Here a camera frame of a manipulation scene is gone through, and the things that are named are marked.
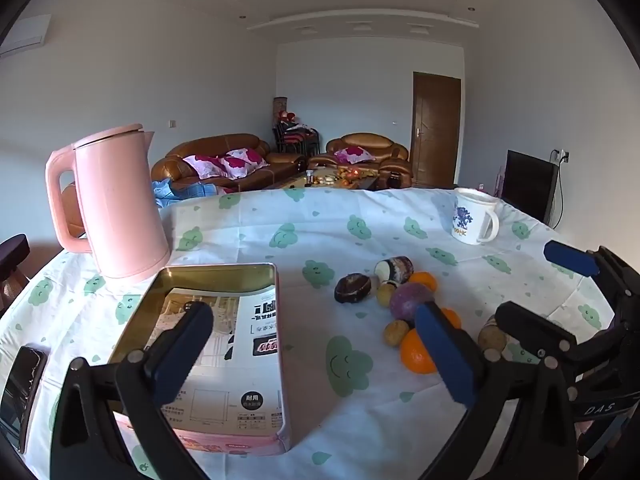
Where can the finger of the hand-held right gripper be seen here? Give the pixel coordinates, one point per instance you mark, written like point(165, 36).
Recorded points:
point(530, 327)
point(570, 258)

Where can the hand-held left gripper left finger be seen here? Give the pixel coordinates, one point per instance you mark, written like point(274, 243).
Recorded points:
point(182, 347)

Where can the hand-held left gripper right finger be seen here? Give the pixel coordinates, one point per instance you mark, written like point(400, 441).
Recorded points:
point(445, 355)

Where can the orange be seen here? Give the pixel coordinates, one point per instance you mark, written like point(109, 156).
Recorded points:
point(427, 280)
point(415, 355)
point(452, 317)

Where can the round purple root vegetable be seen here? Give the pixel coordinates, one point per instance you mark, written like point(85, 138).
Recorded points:
point(407, 302)

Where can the rectangular metal tin box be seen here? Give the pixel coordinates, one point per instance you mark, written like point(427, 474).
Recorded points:
point(250, 360)

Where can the small brown round fruit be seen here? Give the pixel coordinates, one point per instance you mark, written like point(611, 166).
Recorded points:
point(386, 295)
point(396, 333)

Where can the dark brown round fruit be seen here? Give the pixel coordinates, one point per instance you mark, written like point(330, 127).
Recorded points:
point(352, 288)

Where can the black television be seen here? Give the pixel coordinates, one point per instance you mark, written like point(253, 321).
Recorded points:
point(527, 185)

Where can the white mug with blue print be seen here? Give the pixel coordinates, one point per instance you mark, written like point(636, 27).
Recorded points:
point(470, 215)

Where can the pink electric kettle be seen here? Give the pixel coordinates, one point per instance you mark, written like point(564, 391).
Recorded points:
point(125, 210)

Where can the blue plaid cloth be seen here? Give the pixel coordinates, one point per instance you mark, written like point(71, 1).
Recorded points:
point(185, 191)

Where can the white tablecloth with green clouds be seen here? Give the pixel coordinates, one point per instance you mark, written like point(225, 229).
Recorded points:
point(325, 240)

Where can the black smartphone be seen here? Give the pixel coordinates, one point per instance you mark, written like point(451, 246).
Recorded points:
point(22, 395)

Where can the brown leather chair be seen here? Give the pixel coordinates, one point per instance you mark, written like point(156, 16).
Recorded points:
point(72, 210)

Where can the pink floral pillow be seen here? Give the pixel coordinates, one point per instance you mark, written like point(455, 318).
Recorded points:
point(234, 166)
point(202, 165)
point(352, 154)
point(252, 155)

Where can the brown wooden door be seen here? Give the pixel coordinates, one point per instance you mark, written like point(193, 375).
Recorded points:
point(435, 130)

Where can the dark purple stool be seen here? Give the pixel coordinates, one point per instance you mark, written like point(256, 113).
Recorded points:
point(12, 252)

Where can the cluttered coffee table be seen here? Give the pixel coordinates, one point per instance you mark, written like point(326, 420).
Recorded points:
point(350, 182)

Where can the brown leather sofa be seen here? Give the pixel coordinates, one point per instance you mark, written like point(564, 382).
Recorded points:
point(240, 142)

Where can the brown leather armchair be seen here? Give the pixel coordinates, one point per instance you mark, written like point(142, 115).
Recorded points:
point(370, 141)

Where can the stacked dark chairs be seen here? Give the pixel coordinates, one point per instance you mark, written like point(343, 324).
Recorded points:
point(297, 140)

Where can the red plush toy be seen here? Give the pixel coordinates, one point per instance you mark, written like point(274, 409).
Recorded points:
point(287, 116)

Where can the tall patterned cylinder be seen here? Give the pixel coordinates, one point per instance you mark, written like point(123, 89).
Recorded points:
point(280, 107)

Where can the wall power outlet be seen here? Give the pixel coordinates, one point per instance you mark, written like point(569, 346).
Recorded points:
point(562, 155)

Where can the white wall air conditioner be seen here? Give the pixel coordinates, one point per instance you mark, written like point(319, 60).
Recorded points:
point(25, 35)

